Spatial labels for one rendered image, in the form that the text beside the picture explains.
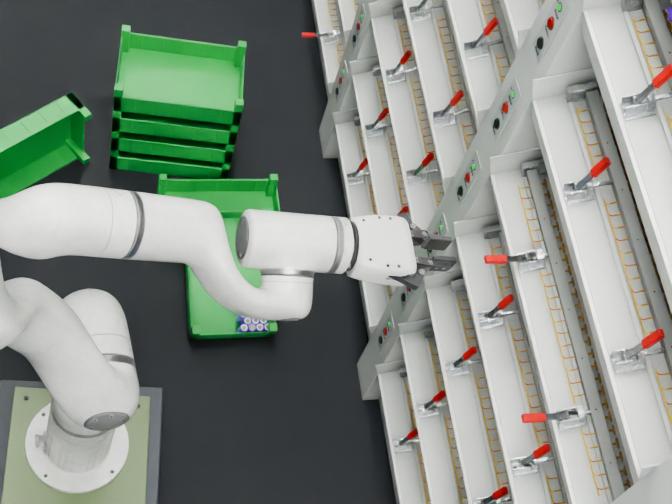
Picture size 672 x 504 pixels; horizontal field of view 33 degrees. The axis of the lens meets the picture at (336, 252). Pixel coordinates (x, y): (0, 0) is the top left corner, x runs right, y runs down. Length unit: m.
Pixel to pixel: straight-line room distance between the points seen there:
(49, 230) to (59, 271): 1.35
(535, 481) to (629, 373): 0.39
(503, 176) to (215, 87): 1.09
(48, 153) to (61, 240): 1.53
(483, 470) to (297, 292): 0.64
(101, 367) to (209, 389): 0.92
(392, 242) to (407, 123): 0.79
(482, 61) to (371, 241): 0.51
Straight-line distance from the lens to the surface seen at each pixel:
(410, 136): 2.42
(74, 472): 2.17
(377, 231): 1.68
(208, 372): 2.67
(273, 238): 1.59
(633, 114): 1.52
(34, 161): 2.94
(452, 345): 2.18
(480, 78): 2.03
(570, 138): 1.73
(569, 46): 1.69
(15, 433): 2.21
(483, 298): 2.01
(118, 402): 1.80
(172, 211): 1.50
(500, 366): 1.96
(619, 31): 1.61
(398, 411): 2.54
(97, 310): 1.85
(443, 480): 2.28
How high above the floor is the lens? 2.41
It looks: 57 degrees down
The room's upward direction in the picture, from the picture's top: 22 degrees clockwise
